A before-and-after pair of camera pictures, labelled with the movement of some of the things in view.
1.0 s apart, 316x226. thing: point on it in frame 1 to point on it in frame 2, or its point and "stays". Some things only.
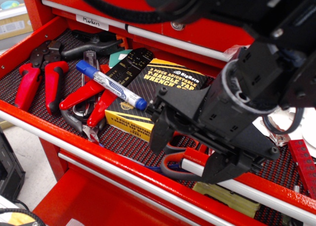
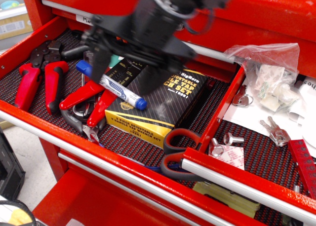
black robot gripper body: x=228 y=110 to x=148 y=34
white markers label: x=92 y=22 stays
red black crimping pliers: x=45 y=58 stays
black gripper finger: x=222 y=165 to x=152 y=78
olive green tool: x=228 y=198 stays
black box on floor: x=12 y=176 stays
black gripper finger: x=163 y=122 to x=100 y=62
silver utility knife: x=90 y=57 stays
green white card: x=116 y=57 stays
